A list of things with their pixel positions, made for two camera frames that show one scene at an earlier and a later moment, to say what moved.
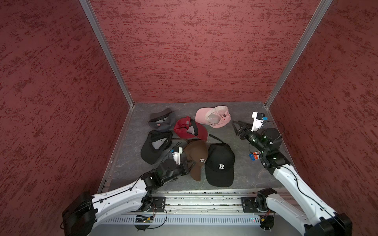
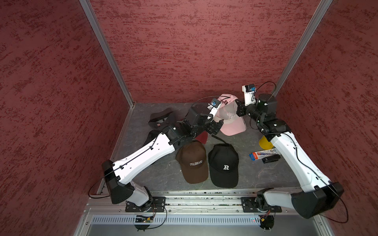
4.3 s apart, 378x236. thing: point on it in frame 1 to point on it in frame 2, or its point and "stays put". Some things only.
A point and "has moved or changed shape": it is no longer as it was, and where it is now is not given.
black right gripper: (244, 129) to (241, 106)
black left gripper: (185, 169) to (214, 127)
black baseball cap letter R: (220, 163) has moved or changed shape
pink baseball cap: (217, 117) has moved or changed shape
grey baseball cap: (163, 120) stays put
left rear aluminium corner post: (107, 49) stays put
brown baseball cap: (196, 152) has moved or changed shape
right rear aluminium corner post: (321, 13) stays put
